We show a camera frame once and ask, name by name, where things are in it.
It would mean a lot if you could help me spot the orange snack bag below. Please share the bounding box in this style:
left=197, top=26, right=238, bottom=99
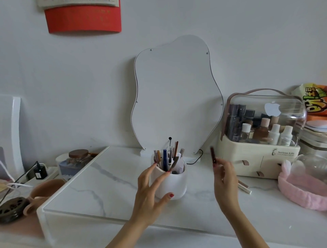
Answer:
left=293, top=83, right=327, bottom=123

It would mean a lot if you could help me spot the black mirror cable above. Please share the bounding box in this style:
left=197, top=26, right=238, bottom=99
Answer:
left=185, top=149, right=204, bottom=165

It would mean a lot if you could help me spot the white cable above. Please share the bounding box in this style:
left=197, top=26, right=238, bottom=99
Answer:
left=0, top=153, right=34, bottom=191

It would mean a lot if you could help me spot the black charger plug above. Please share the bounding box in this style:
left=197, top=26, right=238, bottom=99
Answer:
left=33, top=161, right=48, bottom=180

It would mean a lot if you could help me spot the pink mug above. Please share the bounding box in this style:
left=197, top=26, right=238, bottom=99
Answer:
left=23, top=178, right=67, bottom=215

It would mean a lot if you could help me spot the person's left hand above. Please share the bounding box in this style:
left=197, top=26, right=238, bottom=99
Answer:
left=130, top=162, right=175, bottom=227

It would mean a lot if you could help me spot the red paper wall hanging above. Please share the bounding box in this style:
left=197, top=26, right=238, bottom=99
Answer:
left=44, top=4, right=122, bottom=34

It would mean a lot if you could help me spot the pink fluffy headband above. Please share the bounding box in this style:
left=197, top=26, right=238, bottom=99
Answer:
left=277, top=159, right=327, bottom=212

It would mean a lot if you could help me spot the group of cosmetic bottles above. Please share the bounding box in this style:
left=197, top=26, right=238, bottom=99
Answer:
left=226, top=103, right=300, bottom=147

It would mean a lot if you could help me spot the bunch of pens and brushes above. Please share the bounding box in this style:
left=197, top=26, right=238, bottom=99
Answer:
left=153, top=137, right=185, bottom=175

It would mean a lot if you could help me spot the glass jar with wooden lid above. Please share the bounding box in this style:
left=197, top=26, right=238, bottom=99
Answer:
left=59, top=149, right=90, bottom=177

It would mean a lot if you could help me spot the white power strip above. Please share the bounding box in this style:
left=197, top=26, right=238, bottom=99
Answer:
left=25, top=166, right=60, bottom=185

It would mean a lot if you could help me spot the white pen holder cup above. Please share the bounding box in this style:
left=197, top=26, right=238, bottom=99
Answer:
left=149, top=156, right=188, bottom=200

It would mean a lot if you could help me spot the person's right hand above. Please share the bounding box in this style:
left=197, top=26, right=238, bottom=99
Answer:
left=212, top=157, right=242, bottom=215

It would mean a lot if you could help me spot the person's right forearm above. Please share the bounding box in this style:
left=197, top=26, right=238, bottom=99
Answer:
left=225, top=207, right=270, bottom=248

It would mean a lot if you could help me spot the white storage box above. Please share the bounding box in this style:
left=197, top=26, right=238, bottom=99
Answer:
left=298, top=127, right=327, bottom=157

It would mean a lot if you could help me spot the wavy white vanity mirror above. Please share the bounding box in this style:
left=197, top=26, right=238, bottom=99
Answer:
left=130, top=35, right=224, bottom=163

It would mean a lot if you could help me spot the brown makeup pencil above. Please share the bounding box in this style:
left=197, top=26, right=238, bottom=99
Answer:
left=210, top=146, right=218, bottom=167

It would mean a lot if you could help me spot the cream cosmetic organizer box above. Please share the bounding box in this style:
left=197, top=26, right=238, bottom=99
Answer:
left=216, top=88, right=307, bottom=180

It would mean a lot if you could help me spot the dark round tin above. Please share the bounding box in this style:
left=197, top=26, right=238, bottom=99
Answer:
left=0, top=197, right=31, bottom=225

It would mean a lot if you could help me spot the person's left forearm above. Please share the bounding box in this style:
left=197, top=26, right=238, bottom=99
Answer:
left=106, top=219, right=152, bottom=248

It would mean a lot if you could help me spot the clear glass dome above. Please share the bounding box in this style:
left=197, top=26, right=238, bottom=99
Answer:
left=291, top=153, right=327, bottom=185

